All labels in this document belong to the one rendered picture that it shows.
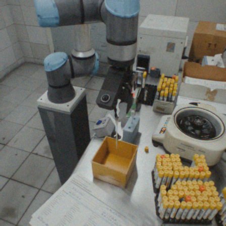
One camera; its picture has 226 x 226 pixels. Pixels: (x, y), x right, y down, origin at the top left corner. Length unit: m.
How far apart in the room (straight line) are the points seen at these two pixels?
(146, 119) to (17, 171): 1.37
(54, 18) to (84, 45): 0.49
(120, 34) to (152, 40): 0.84
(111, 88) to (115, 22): 0.15
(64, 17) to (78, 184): 0.55
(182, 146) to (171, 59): 0.66
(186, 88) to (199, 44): 0.67
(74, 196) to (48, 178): 1.17
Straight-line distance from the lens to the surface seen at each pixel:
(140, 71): 1.34
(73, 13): 0.55
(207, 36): 1.69
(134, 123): 0.87
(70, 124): 1.14
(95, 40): 2.90
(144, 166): 0.85
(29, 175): 2.00
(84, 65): 1.05
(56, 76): 1.05
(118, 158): 0.86
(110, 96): 0.51
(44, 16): 0.55
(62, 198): 0.78
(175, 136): 0.83
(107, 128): 0.89
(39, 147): 2.18
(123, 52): 0.51
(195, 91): 1.11
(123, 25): 0.49
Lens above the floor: 1.56
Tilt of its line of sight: 41 degrees down
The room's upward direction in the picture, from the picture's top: straight up
